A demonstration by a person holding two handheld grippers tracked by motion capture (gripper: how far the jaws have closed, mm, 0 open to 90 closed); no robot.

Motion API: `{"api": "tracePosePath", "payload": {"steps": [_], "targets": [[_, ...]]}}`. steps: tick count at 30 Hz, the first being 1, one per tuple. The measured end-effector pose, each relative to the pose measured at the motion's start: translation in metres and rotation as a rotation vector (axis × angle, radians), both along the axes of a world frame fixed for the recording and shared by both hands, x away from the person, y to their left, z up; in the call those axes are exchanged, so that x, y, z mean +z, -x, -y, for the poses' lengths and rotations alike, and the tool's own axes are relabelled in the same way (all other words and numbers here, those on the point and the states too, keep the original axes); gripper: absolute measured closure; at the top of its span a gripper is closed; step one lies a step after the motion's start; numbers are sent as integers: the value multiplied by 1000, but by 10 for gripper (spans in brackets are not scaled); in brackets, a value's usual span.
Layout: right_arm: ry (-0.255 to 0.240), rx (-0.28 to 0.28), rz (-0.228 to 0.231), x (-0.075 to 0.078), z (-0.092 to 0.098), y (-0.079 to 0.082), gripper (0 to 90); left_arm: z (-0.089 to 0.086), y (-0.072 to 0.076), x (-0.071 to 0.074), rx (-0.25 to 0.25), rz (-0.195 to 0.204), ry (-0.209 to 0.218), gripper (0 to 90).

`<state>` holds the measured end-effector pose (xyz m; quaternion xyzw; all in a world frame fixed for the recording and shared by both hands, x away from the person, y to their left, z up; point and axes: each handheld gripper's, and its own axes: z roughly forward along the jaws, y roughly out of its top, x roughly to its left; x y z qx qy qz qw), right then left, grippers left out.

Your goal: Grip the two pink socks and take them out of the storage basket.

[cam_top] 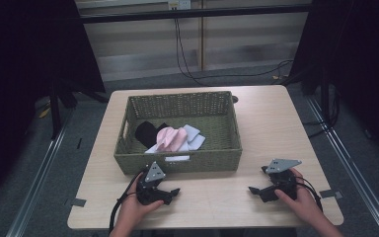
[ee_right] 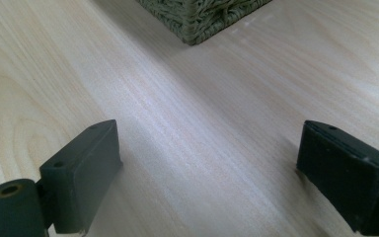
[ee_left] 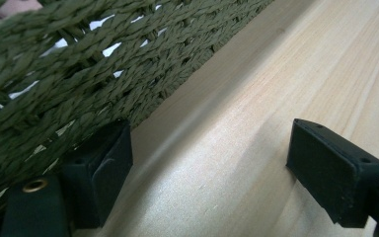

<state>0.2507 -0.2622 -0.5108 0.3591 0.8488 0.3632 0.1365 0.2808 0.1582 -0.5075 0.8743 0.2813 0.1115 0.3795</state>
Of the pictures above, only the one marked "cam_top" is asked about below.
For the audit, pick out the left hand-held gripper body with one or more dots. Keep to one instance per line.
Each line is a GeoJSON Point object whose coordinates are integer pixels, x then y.
{"type": "Point", "coordinates": [154, 173]}

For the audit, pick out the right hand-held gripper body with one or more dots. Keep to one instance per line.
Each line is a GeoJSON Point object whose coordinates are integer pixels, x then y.
{"type": "Point", "coordinates": [283, 182]}

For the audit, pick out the person's right hand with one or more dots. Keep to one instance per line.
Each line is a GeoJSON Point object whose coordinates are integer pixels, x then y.
{"type": "Point", "coordinates": [304, 204]}

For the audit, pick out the person's left hand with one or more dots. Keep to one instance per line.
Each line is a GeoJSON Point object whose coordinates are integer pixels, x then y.
{"type": "Point", "coordinates": [131, 209]}

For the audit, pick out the pink sock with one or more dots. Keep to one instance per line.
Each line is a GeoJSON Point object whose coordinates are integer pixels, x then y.
{"type": "Point", "coordinates": [170, 138]}

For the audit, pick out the black sock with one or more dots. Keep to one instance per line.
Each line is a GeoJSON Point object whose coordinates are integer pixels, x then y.
{"type": "Point", "coordinates": [145, 133]}

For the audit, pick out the grey tape piece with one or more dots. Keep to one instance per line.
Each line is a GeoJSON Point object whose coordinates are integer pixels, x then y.
{"type": "Point", "coordinates": [331, 194]}
{"type": "Point", "coordinates": [78, 202]}

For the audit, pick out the white sock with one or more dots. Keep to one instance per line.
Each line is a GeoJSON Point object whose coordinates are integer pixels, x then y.
{"type": "Point", "coordinates": [195, 140]}

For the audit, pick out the green woven basket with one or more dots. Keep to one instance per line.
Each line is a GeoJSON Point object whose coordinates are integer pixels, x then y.
{"type": "Point", "coordinates": [217, 131]}

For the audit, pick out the black metal stand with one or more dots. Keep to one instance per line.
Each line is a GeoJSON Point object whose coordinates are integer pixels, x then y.
{"type": "Point", "coordinates": [56, 108]}
{"type": "Point", "coordinates": [324, 98]}

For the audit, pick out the small dark round object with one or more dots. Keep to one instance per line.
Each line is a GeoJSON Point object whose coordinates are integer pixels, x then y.
{"type": "Point", "coordinates": [235, 98]}

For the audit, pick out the yellow floor scrap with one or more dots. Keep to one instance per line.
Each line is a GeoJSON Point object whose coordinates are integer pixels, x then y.
{"type": "Point", "coordinates": [44, 112]}

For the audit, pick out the black curtain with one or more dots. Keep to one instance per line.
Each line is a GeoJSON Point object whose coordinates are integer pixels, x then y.
{"type": "Point", "coordinates": [23, 65]}
{"type": "Point", "coordinates": [358, 59]}

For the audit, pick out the black horizontal bar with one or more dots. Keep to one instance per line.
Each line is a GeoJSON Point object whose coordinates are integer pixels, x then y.
{"type": "Point", "coordinates": [194, 14]}

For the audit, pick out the metal floor rail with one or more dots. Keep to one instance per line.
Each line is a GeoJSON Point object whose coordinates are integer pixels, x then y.
{"type": "Point", "coordinates": [352, 164]}
{"type": "Point", "coordinates": [39, 177]}

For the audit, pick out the white wall socket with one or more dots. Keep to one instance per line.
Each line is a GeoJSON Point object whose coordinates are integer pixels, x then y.
{"type": "Point", "coordinates": [179, 4]}

